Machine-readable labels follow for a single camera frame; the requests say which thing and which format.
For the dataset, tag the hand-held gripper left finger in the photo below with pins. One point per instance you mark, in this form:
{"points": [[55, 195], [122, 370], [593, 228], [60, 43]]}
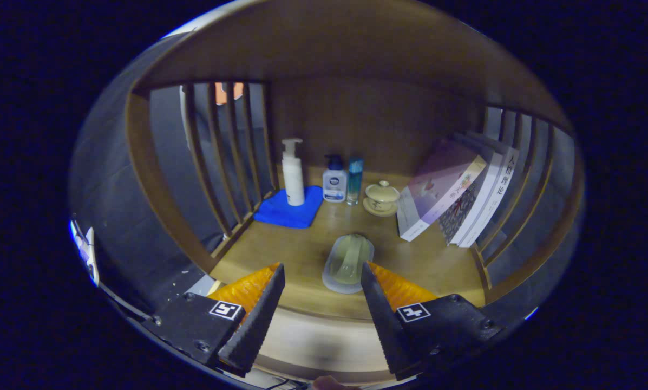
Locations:
{"points": [[253, 330]]}

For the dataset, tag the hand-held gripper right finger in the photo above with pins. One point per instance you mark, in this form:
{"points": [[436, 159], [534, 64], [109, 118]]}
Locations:
{"points": [[391, 330]]}

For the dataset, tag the pale green item translucent tray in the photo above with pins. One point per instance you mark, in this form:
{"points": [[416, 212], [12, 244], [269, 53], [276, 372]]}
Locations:
{"points": [[348, 260]]}

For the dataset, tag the brown wooden countertop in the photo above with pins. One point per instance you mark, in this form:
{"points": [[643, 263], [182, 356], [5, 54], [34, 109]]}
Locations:
{"points": [[302, 254]]}

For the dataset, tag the brown wooden cabinet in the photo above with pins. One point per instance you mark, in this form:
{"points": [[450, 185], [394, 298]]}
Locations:
{"points": [[356, 108]]}

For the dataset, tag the blue folded cloth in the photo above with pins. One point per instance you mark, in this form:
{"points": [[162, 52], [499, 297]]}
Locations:
{"points": [[291, 214]]}

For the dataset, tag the cream lidded tea cup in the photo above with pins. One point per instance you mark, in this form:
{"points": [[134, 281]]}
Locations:
{"points": [[381, 197]]}

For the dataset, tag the purple and white book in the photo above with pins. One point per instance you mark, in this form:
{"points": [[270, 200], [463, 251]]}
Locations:
{"points": [[437, 189]]}

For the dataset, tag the teal glass bottle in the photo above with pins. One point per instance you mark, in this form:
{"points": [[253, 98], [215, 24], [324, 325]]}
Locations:
{"points": [[354, 181]]}

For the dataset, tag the white lotion bottle blue cap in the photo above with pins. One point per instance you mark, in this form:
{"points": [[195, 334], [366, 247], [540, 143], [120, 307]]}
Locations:
{"points": [[334, 184]]}

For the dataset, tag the white pump bottle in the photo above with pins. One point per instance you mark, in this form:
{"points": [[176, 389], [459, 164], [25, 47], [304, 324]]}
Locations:
{"points": [[293, 173]]}

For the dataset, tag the plain white book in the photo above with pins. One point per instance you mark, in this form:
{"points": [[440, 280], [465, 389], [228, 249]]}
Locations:
{"points": [[499, 189]]}

